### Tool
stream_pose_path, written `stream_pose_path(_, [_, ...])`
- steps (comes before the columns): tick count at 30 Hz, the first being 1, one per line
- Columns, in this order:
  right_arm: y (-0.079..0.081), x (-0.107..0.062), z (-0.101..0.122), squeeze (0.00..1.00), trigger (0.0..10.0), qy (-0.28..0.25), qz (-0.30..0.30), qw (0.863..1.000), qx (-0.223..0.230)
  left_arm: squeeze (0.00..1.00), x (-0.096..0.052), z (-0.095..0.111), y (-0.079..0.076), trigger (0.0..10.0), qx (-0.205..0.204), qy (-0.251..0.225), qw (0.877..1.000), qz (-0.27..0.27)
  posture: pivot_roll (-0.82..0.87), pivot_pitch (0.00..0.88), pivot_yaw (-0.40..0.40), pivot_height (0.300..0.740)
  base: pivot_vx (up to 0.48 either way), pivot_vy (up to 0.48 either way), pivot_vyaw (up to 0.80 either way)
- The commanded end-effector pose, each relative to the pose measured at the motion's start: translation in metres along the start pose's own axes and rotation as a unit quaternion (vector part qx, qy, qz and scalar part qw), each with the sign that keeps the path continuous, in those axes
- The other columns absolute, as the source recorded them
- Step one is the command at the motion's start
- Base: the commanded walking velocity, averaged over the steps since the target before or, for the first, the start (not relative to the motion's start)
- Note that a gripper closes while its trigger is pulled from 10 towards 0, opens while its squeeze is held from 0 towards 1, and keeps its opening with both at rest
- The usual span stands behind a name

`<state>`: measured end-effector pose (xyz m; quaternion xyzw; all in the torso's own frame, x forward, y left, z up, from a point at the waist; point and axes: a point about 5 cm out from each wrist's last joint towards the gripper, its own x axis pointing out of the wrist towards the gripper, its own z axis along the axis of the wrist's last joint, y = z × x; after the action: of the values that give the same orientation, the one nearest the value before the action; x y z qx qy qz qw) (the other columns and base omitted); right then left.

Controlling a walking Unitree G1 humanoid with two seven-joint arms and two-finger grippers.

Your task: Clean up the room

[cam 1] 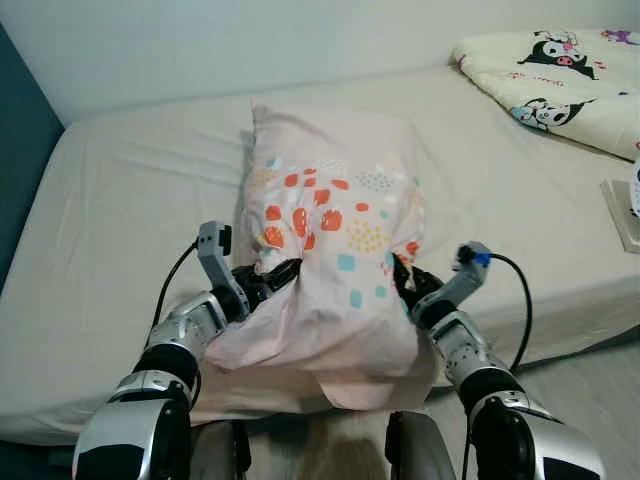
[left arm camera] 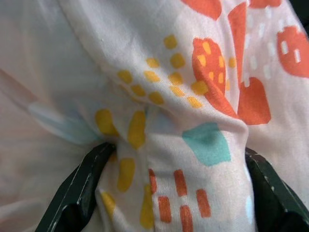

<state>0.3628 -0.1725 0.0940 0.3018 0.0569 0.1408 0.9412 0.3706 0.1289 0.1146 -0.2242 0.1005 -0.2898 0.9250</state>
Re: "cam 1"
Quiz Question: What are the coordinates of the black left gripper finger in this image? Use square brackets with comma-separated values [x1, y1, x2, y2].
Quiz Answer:
[262, 257, 304, 291]

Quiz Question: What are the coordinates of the pink dotted pillow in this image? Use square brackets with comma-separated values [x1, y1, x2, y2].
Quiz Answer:
[205, 100, 441, 411]

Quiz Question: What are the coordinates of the cream cartoon print blanket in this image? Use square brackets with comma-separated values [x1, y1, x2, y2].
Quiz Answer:
[450, 28, 640, 163]

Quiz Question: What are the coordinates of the mattress with cream sheet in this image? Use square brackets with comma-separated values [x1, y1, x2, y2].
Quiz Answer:
[0, 65, 640, 446]

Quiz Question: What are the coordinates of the robot right leg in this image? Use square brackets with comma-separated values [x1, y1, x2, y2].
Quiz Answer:
[385, 410, 456, 480]

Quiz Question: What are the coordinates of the robot leg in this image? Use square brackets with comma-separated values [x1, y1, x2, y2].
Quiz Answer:
[385, 410, 456, 480]
[190, 420, 251, 480]

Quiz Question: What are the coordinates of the robot left leg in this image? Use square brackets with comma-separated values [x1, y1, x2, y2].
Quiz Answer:
[190, 420, 251, 480]

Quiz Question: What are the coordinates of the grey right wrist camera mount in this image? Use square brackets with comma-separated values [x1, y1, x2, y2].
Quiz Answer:
[412, 241, 493, 323]

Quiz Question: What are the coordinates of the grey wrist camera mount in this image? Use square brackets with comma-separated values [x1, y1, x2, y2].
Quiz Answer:
[196, 221, 251, 321]
[412, 241, 493, 323]

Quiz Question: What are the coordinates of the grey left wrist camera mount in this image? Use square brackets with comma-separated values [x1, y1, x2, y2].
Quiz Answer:
[196, 221, 251, 321]

